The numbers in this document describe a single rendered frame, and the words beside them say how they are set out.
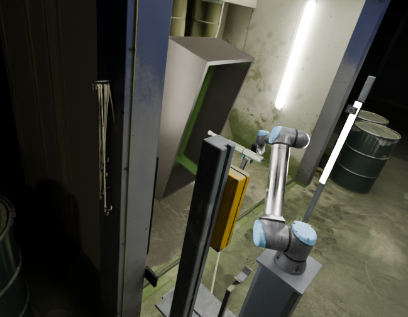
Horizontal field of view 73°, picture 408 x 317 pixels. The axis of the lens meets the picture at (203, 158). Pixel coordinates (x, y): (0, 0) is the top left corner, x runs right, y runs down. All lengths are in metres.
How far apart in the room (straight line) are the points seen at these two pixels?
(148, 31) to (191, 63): 0.75
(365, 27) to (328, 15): 0.42
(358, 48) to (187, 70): 2.22
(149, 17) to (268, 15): 3.05
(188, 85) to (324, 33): 2.21
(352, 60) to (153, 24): 2.78
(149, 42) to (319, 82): 2.84
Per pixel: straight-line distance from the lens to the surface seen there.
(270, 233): 1.62
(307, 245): 1.69
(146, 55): 1.03
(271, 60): 3.90
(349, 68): 3.54
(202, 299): 1.35
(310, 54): 3.68
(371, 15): 3.53
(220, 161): 0.63
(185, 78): 1.77
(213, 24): 3.55
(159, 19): 1.04
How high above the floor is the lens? 1.91
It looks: 29 degrees down
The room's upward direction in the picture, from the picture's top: 11 degrees clockwise
